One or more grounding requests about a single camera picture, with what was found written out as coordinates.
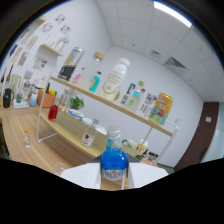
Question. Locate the white vase ornament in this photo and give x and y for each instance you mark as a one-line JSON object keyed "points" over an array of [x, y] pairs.
{"points": [[62, 41]]}

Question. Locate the brown door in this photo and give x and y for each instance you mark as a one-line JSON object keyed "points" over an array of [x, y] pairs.
{"points": [[198, 136]]}

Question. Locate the red liquid glass bottle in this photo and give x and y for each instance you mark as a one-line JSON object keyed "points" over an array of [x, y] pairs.
{"points": [[53, 113]]}

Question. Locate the clear bottle blue label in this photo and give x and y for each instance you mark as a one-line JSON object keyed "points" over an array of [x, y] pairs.
{"points": [[127, 96]]}

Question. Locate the wooden two-tier shelf rack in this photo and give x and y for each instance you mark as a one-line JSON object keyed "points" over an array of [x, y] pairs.
{"points": [[133, 116]]}

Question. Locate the clear bottle red logo label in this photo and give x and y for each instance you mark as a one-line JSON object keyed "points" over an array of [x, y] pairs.
{"points": [[88, 137]]}

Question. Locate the green glass cup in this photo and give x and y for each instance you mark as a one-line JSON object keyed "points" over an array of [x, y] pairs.
{"points": [[19, 98]]}

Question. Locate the small yellow bottle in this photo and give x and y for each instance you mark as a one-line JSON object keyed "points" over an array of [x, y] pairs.
{"points": [[117, 96]]}

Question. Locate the black lidded mug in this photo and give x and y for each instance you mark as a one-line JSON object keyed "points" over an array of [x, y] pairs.
{"points": [[7, 99]]}

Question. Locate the ceiling light panel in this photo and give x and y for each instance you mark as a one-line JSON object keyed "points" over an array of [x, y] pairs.
{"points": [[171, 12]]}

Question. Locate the clear bottle wooden lid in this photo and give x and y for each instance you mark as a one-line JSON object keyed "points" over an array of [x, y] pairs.
{"points": [[98, 56]]}

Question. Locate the green potted plant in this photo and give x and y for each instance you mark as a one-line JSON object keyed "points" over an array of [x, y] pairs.
{"points": [[76, 102]]}

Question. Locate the tall black silver can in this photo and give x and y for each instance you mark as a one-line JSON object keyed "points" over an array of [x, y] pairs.
{"points": [[70, 63]]}

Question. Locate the small pink bottle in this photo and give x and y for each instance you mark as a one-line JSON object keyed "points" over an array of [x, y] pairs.
{"points": [[77, 79]]}

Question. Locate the patterned bowl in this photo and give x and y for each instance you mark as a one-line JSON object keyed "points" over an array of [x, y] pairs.
{"points": [[76, 114]]}

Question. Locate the orange basket with fruit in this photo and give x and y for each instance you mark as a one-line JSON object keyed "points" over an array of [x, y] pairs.
{"points": [[46, 100]]}

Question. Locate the ceiling air vent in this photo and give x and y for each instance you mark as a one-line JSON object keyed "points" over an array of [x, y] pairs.
{"points": [[175, 62]]}

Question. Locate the white bowl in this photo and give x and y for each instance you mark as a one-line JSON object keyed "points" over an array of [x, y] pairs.
{"points": [[86, 121]]}

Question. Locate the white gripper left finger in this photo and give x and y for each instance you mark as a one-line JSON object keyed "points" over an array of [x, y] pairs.
{"points": [[83, 175]]}

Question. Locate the white milk bottle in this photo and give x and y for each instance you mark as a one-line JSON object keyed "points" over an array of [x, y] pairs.
{"points": [[115, 80]]}

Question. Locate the yellow cartoon drink can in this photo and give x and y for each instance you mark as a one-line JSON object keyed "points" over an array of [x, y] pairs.
{"points": [[161, 110]]}

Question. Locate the green mug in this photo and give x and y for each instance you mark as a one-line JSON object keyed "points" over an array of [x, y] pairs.
{"points": [[130, 144]]}

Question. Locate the blue liquid glass bottle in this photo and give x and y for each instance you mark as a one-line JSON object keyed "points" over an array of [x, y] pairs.
{"points": [[114, 160]]}

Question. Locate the white blue lidded container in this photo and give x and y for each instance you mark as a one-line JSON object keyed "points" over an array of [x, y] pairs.
{"points": [[33, 100]]}

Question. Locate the small teal bottle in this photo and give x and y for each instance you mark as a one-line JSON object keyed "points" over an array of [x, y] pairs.
{"points": [[95, 84]]}

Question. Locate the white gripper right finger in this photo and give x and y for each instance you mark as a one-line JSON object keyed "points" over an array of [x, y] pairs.
{"points": [[145, 173]]}

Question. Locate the white kitchen scale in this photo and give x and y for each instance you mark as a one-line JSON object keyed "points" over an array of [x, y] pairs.
{"points": [[20, 105]]}

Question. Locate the clear bottle green cap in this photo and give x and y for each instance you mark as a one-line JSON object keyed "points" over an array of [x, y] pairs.
{"points": [[136, 100]]}

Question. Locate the wooden wall shelf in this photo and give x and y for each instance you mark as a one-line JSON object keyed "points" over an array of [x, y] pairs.
{"points": [[50, 49]]}

